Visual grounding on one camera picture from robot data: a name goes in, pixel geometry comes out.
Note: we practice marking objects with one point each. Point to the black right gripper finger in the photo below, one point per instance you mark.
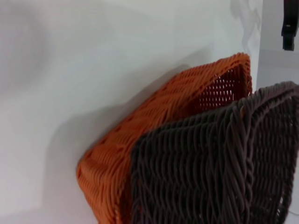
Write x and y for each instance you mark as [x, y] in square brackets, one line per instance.
[288, 28]

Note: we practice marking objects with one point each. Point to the orange woven plastic basket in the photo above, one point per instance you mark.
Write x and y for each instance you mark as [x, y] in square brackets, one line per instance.
[163, 121]

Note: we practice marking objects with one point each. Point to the dark brown woven plastic basket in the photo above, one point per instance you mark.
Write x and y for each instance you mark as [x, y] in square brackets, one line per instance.
[210, 168]

